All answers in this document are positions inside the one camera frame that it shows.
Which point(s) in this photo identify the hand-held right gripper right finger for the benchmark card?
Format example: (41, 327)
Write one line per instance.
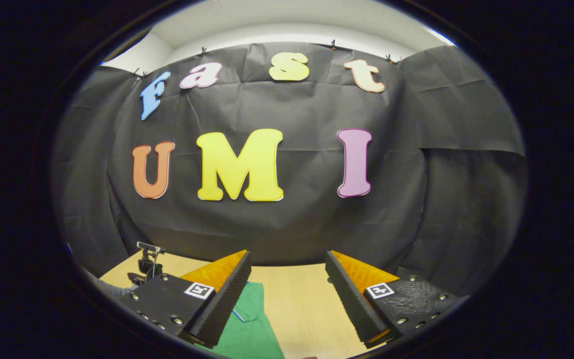
(352, 304)

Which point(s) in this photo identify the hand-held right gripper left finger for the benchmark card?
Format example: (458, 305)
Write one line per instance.
(224, 304)

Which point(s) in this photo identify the green T-shirt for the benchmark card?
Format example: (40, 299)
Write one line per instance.
(249, 334)

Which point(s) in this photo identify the black backdrop cloth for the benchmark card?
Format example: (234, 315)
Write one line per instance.
(307, 219)

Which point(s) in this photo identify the row of black cloth clips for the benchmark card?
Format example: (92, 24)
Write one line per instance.
(333, 45)

